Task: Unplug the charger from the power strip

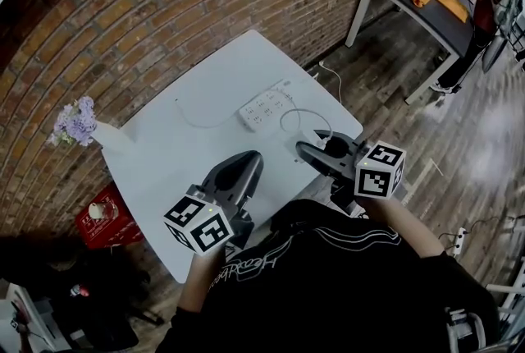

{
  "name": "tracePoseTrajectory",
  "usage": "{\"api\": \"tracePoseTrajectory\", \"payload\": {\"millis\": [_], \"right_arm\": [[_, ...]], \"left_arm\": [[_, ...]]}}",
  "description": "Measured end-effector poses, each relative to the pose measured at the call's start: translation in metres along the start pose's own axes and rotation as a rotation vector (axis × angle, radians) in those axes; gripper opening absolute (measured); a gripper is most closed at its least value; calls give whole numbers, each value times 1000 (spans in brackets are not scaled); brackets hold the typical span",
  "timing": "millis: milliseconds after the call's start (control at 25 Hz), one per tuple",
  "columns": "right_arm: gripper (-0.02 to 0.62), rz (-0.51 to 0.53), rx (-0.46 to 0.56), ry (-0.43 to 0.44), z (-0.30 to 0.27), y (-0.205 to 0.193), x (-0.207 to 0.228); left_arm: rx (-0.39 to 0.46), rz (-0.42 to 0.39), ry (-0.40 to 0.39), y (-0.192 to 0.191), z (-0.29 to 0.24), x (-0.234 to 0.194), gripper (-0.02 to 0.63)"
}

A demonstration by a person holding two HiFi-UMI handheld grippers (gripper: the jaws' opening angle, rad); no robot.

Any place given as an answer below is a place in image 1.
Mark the person's black printed shirt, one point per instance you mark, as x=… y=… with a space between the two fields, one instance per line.
x=328 y=294

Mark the black bag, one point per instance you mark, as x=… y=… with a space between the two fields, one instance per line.
x=82 y=302

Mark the person's left forearm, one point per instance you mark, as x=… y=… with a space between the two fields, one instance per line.
x=199 y=281

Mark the white vase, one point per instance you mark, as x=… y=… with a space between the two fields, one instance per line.
x=112 y=136

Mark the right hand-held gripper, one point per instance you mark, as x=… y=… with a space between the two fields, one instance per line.
x=375 y=175

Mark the white cup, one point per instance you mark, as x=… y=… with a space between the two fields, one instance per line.
x=97 y=211

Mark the purple flower bunch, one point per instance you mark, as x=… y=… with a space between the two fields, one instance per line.
x=76 y=121

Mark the red plastic crate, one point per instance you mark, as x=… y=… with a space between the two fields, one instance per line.
x=110 y=228

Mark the white floor power strip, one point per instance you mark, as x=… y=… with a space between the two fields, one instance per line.
x=459 y=240

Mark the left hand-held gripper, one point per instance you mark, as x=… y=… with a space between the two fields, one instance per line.
x=205 y=230

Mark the person's right forearm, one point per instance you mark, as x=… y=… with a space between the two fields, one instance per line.
x=406 y=228

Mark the white metal rack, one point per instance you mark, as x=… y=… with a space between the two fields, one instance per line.
x=471 y=326

